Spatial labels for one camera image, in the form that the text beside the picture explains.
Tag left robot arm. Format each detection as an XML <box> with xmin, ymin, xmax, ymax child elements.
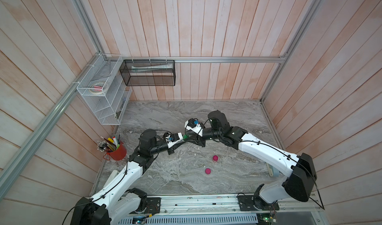
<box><xmin>70</xmin><ymin>129</ymin><xmax>201</xmax><ymax>225</ymax></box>

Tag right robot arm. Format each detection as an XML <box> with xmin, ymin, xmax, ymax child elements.
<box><xmin>185</xmin><ymin>110</ymin><xmax>317</xmax><ymax>204</ymax></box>

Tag red pencil cup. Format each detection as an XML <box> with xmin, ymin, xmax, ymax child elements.
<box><xmin>103</xmin><ymin>144</ymin><xmax>127</xmax><ymax>161</ymax></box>

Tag bundle of pencils and pens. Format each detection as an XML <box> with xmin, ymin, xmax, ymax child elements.
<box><xmin>97</xmin><ymin>137</ymin><xmax>120</xmax><ymax>153</ymax></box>

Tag blue grey stapler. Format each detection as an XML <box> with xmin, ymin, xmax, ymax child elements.
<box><xmin>267</xmin><ymin>164</ymin><xmax>280</xmax><ymax>177</ymax></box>

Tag tape roll on shelf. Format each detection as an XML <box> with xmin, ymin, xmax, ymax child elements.
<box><xmin>89</xmin><ymin>81</ymin><xmax>108</xmax><ymax>95</ymax></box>

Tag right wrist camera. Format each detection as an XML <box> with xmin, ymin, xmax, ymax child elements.
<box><xmin>185</xmin><ymin>118</ymin><xmax>205</xmax><ymax>136</ymax></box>

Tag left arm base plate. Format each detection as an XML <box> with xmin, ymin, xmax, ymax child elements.
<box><xmin>131</xmin><ymin>197</ymin><xmax>161</xmax><ymax>215</ymax></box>

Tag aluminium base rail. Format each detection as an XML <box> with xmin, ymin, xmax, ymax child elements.
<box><xmin>147</xmin><ymin>194</ymin><xmax>322</xmax><ymax>216</ymax></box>

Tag black mesh wall basket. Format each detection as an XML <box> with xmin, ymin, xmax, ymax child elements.
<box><xmin>119</xmin><ymin>59</ymin><xmax>176</xmax><ymax>87</ymax></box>

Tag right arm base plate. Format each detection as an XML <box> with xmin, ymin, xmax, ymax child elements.
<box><xmin>237</xmin><ymin>193</ymin><xmax>280</xmax><ymax>212</ymax></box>

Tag white wire shelf rack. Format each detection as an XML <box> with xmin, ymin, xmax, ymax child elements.
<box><xmin>77</xmin><ymin>54</ymin><xmax>132</xmax><ymax>126</ymax></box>

